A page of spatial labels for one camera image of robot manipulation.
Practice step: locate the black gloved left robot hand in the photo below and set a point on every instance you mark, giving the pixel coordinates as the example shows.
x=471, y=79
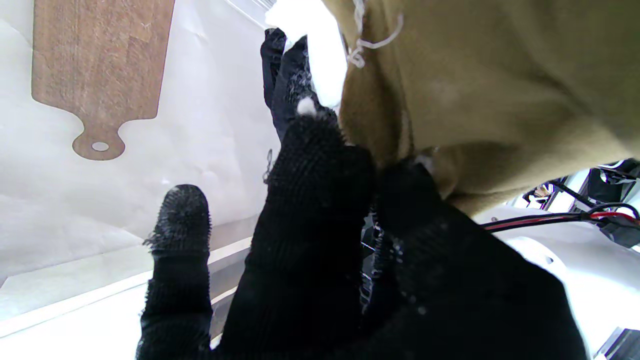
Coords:
x=287, y=85

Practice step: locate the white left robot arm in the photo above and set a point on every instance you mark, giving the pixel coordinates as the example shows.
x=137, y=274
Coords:
x=590, y=270

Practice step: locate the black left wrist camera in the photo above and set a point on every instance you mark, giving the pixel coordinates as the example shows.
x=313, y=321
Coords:
x=612, y=185

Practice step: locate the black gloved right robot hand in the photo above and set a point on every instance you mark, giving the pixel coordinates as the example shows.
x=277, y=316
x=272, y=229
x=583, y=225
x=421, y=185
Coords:
x=325, y=250

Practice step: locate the brown pillowcase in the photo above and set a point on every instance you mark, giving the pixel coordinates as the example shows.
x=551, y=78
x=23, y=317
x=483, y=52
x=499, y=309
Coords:
x=500, y=90

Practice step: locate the brown wooden cutting board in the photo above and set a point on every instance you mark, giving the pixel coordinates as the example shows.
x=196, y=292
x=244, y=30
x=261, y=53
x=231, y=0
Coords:
x=100, y=60

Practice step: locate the white pillow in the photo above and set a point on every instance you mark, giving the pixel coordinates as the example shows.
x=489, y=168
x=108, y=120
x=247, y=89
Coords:
x=320, y=50

